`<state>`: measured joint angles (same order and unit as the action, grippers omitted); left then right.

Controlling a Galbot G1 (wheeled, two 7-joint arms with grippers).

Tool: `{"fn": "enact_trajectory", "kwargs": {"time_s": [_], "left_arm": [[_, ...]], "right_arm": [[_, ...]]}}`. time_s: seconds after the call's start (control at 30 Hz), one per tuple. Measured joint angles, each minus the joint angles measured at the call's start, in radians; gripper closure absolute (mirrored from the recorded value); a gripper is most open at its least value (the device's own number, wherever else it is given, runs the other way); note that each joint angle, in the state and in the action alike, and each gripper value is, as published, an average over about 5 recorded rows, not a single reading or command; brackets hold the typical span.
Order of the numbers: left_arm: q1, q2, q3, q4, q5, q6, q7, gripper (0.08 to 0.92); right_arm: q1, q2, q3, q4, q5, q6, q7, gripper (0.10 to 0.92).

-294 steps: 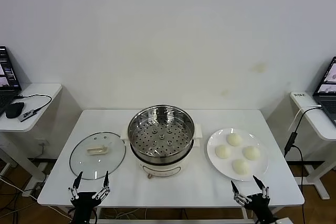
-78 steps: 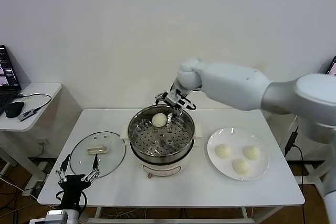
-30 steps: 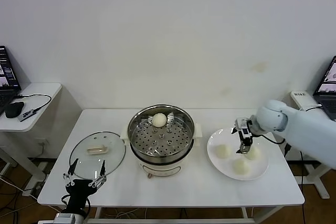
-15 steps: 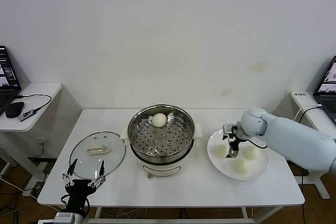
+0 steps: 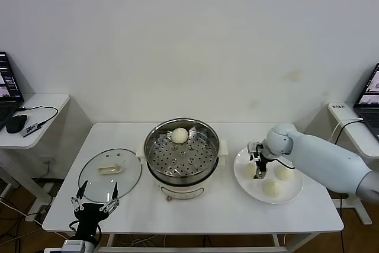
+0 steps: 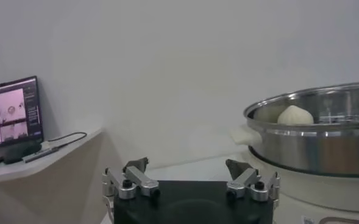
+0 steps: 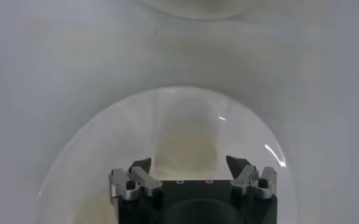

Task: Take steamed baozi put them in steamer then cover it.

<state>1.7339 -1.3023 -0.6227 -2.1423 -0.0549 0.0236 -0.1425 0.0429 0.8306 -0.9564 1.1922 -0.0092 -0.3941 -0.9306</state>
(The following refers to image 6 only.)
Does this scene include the black laptop with pink screen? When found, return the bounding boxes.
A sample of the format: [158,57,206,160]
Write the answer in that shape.
[0,75,43,170]

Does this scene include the black computer mouse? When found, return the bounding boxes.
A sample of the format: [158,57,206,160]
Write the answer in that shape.
[2,142,43,165]

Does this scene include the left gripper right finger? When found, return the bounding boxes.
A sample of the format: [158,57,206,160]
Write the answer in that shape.
[226,159,281,202]

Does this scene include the white side desk with mouse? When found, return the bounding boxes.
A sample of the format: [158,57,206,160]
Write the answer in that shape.
[0,129,104,224]

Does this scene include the white steamed baozi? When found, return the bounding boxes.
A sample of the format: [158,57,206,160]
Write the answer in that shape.
[277,105,315,125]

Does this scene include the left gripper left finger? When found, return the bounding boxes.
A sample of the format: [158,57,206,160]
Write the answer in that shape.
[102,157,161,200]

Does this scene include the thin black hub cable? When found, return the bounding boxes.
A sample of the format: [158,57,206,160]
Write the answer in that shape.
[46,131,88,150]

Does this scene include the cream electric cooking pot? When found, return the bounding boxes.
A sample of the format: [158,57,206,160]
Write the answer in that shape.
[230,124,359,224]

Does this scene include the grey usb hub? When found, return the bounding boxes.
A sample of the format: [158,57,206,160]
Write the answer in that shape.
[23,146,60,164]

